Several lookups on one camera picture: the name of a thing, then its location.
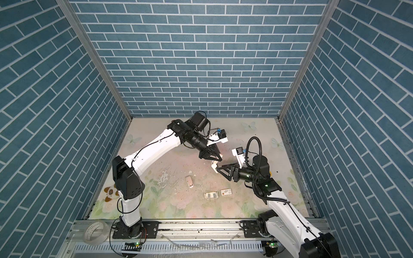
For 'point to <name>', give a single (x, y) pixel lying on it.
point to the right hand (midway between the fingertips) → (219, 168)
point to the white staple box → (226, 192)
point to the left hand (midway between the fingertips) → (219, 156)
